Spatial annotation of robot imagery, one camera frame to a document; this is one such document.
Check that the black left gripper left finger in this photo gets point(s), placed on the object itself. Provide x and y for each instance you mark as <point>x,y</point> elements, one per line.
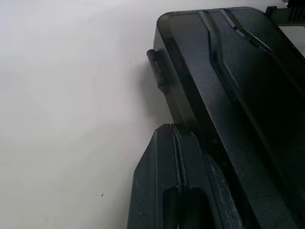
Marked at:
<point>152,181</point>

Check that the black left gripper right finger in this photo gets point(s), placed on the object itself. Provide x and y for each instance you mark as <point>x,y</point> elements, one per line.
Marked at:
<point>197,190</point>

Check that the black screwdriver bit case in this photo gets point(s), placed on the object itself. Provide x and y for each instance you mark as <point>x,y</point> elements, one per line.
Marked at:
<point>238,95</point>

